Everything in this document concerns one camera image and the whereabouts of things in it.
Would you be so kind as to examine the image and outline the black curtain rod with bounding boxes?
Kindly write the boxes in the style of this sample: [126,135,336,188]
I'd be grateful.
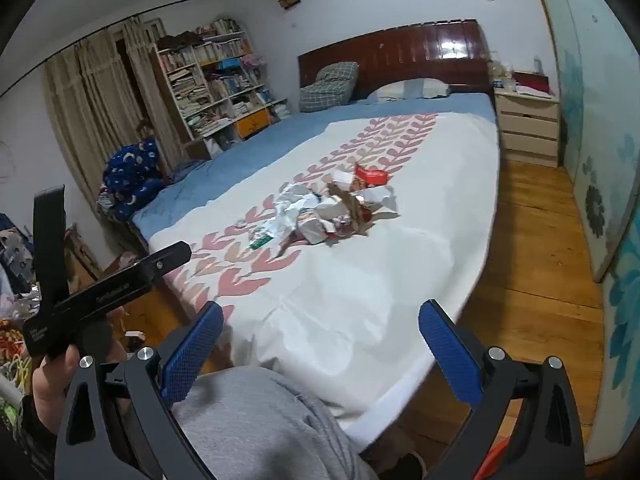
[0,0,225,99]

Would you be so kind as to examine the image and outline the cream nightstand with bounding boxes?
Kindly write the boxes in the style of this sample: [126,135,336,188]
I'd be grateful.
[492,85,561,169]

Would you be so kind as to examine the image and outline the red book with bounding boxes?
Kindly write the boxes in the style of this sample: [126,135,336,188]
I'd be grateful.
[514,70,552,97]

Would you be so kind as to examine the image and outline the white packet with black print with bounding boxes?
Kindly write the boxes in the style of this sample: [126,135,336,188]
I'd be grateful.
[299,209,342,247]

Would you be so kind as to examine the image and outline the plaid pillow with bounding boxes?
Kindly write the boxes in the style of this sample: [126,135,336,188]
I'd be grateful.
[298,61,360,113]

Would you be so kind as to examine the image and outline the crumpled white paper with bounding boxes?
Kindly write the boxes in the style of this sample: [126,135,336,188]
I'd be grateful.
[361,184,402,221]

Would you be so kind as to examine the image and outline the orange plastic object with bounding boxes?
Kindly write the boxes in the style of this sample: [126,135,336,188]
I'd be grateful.
[477,446,508,480]

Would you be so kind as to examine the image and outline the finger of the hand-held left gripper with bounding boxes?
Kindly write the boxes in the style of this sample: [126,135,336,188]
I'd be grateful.
[32,184,70,313]
[65,240,193,313]

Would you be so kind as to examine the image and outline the pale flat pillow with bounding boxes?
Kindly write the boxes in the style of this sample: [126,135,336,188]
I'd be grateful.
[366,78,452,102]

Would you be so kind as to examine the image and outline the person's grey pants leg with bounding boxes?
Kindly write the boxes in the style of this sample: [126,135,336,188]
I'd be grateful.
[170,364,378,480]

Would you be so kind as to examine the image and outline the beige curtain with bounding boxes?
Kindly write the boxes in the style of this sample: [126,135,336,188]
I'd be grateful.
[42,16,187,217]

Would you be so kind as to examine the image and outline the dark wooden bed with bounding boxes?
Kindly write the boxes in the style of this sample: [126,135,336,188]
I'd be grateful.
[127,19,502,453]

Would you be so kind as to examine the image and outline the green white wrapper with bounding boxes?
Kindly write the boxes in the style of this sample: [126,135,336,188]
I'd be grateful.
[249,226,275,251]

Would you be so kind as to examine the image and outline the person's left hand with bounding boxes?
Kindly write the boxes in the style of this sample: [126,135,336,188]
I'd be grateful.
[31,346,82,413]

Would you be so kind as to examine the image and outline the brown cardboard piece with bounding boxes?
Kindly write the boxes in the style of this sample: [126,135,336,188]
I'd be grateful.
[339,192,377,237]

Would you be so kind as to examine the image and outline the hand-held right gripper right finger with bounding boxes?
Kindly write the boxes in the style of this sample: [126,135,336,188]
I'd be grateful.
[418,299,586,480]

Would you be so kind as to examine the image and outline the white leaf print blanket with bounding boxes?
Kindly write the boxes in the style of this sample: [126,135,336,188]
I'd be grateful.
[145,110,502,448]

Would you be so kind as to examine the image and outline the floral wardrobe doors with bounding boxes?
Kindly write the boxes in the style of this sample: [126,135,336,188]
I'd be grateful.
[529,0,640,463]

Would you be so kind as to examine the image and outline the colourful clutter pile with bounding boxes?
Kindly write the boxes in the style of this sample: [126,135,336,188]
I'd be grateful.
[0,211,45,397]

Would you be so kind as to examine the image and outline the white bookshelf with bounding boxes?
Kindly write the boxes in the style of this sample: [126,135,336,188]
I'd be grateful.
[151,19,291,162]

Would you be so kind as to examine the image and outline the blue moon print cloth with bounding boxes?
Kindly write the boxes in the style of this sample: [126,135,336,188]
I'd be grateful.
[101,139,169,224]

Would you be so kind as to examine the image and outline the person's black shoe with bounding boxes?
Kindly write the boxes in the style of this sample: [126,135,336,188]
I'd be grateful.
[392,451,428,480]

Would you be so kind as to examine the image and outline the orange storage box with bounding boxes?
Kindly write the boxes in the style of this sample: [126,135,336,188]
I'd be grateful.
[234,110,274,140]

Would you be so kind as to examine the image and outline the stacks of books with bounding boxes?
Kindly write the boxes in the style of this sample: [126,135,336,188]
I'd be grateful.
[159,19,290,137]

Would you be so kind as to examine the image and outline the blue bed sheet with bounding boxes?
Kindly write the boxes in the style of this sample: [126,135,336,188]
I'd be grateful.
[129,91,498,238]

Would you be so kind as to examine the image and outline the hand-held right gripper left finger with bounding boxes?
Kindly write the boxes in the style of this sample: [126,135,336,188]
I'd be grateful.
[55,301,225,480]

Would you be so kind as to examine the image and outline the person's left forearm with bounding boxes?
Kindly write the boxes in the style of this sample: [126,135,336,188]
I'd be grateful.
[12,394,63,466]

